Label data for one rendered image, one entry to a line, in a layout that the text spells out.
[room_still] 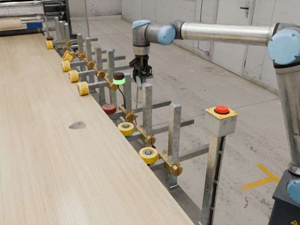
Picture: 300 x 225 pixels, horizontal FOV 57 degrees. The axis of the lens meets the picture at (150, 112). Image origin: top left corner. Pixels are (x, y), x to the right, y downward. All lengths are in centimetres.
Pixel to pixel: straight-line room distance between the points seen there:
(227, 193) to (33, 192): 166
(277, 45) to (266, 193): 159
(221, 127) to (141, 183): 39
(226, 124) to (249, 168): 186
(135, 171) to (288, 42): 74
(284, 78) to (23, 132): 118
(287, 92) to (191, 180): 147
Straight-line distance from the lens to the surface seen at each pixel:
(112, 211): 97
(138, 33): 142
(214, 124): 86
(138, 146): 160
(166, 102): 175
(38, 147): 134
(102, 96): 206
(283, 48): 112
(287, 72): 115
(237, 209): 229
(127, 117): 158
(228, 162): 271
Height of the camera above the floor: 161
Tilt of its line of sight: 28 degrees down
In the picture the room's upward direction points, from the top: straight up
